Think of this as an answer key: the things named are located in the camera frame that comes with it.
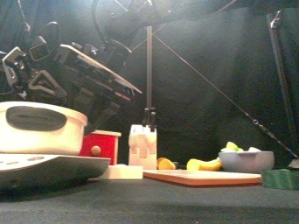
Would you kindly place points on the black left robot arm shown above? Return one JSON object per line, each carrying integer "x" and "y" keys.
{"x": 117, "y": 54}

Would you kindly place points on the red box with wooden knob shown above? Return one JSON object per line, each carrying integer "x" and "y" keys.
{"x": 101, "y": 147}

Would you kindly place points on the thin metal pole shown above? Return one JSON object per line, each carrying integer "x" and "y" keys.
{"x": 149, "y": 73}

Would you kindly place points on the white cutlery holder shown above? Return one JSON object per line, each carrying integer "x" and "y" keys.
{"x": 142, "y": 147}

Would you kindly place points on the small white block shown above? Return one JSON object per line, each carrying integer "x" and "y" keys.
{"x": 123, "y": 172}

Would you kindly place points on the orange toy fruit slice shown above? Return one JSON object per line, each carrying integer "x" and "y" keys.
{"x": 166, "y": 164}

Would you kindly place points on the yellow toy banana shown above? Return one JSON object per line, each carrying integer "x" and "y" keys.
{"x": 203, "y": 165}

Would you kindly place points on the wooden cutting board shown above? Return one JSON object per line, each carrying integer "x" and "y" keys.
{"x": 202, "y": 176}

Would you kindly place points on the green toy fruit piece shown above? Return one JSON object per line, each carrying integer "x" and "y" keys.
{"x": 233, "y": 146}

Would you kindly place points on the grey bowl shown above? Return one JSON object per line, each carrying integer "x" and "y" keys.
{"x": 247, "y": 162}

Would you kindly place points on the white toy food piece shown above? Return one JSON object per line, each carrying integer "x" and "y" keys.
{"x": 254, "y": 149}

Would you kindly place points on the green box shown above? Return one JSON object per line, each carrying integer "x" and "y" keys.
{"x": 281, "y": 179}

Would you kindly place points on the grey frame post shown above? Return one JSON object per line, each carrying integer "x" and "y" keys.
{"x": 281, "y": 73}

